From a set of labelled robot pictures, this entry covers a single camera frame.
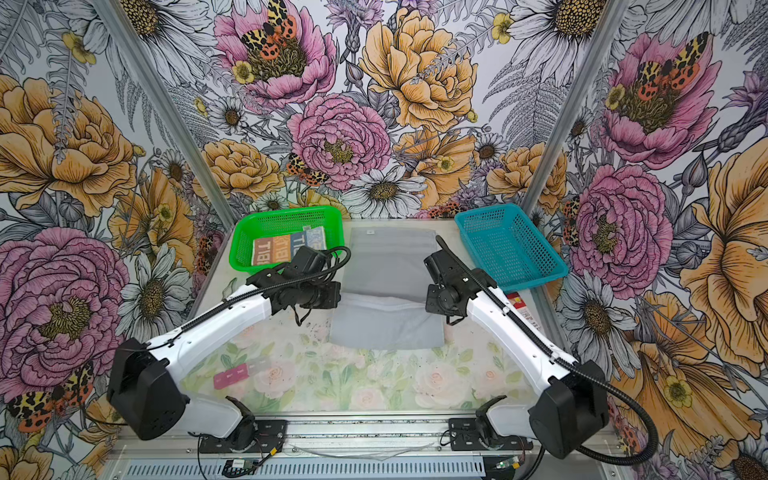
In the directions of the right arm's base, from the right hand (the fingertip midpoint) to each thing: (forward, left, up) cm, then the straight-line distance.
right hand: (441, 313), depth 80 cm
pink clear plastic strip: (-10, +57, -12) cm, 59 cm away
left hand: (+3, +28, 0) cm, 28 cm away
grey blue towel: (+33, +52, -10) cm, 62 cm away
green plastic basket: (+44, +67, -10) cm, 81 cm away
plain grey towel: (+16, +16, -14) cm, 26 cm away
